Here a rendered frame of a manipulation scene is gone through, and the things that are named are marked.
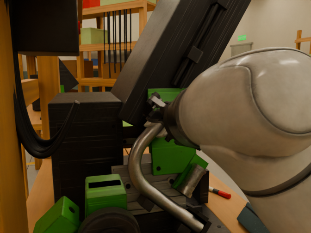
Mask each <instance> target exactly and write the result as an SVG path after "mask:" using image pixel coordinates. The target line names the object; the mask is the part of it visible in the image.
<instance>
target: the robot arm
mask: <svg viewBox="0 0 311 233"><path fill-rule="evenodd" d="M146 104H147V107H146V108H145V110H144V111H143V112H142V114H143V115H144V116H147V117H146V120H147V122H146V123H145V124H144V127H150V126H154V124H155V123H161V124H162V125H163V126H164V128H163V129H162V130H161V131H160V132H159V134H158V135H157V136H156V138H161V137H165V140H166V141H167V142H170V141H171V139H174V140H175V141H174V143H175V144H176V145H179V146H184V147H191V148H194V149H197V150H199V151H202V152H203V153H205V154H206V155H207V156H208V157H210V158H211V159H212V160H213V161H214V162H215V163H216V164H217V165H219V166H220V167H221V168H222V169H223V170H224V171H225V172H226V173H227V174H228V175H229V176H230V178H231V179H232V180H233V181H234V182H235V183H236V184H237V186H238V187H239V188H240V189H241V191H242V192H243V193H244V195H245V196H246V197H247V199H248V201H249V202H250V204H251V206H252V208H253V210H254V212H255V213H256V214H257V216H258V217H259V219H260V220H261V221H262V223H263V224H264V226H265V227H266V228H267V229H268V231H269V232H270V233H311V56H310V55H308V54H307V53H305V52H303V51H301V50H298V49H294V48H289V47H267V48H262V49H255V50H251V51H247V52H244V53H241V54H238V55H235V56H233V57H230V58H227V59H225V60H223V61H221V62H219V63H217V64H215V65H213V66H211V67H210V68H208V69H207V70H205V71H204V72H202V73H201V74H200V75H199V76H198V77H197V78H195V79H194V80H193V81H192V83H191V84H190V85H189V87H187V88H186V89H184V90H182V91H181V92H180V93H179V94H178V95H177V97H176V98H175V99H174V100H173V101H171V102H169V101H165V102H162V99H161V98H160V95H159V93H157V92H154V93H153V94H152V96H151V97H150V98H149V99H148V100H147V101H146ZM155 108H157V109H156V110H155V111H154V109H155ZM158 108H160V109H158Z"/></svg>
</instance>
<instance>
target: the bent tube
mask: <svg viewBox="0 0 311 233"><path fill-rule="evenodd" d="M163 128H164V126H163V125H162V124H161V123H155V124H154V126H150V127H147V128H146V129H145V130H144V131H143V132H142V133H141V134H140V135H139V136H138V138H137V139H136V140H135V142H134V143H133V145H132V147H131V150H130V153H129V157H128V171H129V176H130V178H131V181H132V183H133V185H134V186H135V188H136V189H137V190H138V191H139V192H140V193H141V194H142V195H143V196H144V197H146V198H147V199H149V200H150V201H152V202H153V203H154V204H156V205H157V206H158V207H160V208H161V209H163V210H164V211H165V212H167V213H168V214H170V215H171V216H172V217H174V218H175V219H177V220H178V221H179V222H181V223H182V224H183V225H185V226H186V227H188V228H189V229H191V230H192V231H193V232H195V233H200V232H201V230H202V229H203V226H204V223H203V222H202V221H201V220H200V219H198V218H197V217H195V216H194V215H193V214H191V213H190V212H188V211H187V210H186V209H184V208H183V207H182V206H180V205H179V204H177V203H176V202H175V201H173V200H172V199H171V198H169V197H168V196H166V195H165V194H163V193H162V192H161V191H159V190H158V189H157V188H155V187H154V186H152V185H151V184H150V183H149V182H148V181H147V180H146V178H145V177H144V175H143V172H142V168H141V160H142V155H143V153H144V151H145V149H146V147H147V146H148V145H149V144H150V143H151V142H152V141H153V139H154V138H155V137H156V136H157V135H158V134H159V132H160V131H161V130H162V129H163Z"/></svg>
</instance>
